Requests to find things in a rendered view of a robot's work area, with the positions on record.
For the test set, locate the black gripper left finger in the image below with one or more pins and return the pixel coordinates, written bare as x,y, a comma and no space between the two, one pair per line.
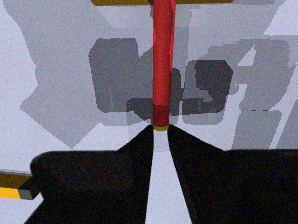
125,171

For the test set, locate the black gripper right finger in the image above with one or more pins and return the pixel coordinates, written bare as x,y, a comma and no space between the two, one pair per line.
211,178

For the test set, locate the red cylindrical rod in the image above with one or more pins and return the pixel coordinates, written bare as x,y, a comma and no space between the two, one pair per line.
163,39

